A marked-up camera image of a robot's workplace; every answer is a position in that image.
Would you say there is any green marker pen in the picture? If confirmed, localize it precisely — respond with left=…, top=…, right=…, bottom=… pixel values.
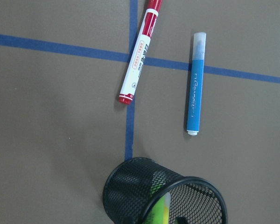
left=144, top=192, right=171, bottom=224

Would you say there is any red white marker pen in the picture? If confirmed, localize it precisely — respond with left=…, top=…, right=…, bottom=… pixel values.
left=119, top=0, right=163, bottom=105

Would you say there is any blue highlighter pen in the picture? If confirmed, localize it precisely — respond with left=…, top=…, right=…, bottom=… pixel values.
left=186, top=32, right=206, bottom=136

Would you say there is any black mesh pen holder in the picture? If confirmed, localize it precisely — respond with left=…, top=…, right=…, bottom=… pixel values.
left=103, top=157, right=228, bottom=224

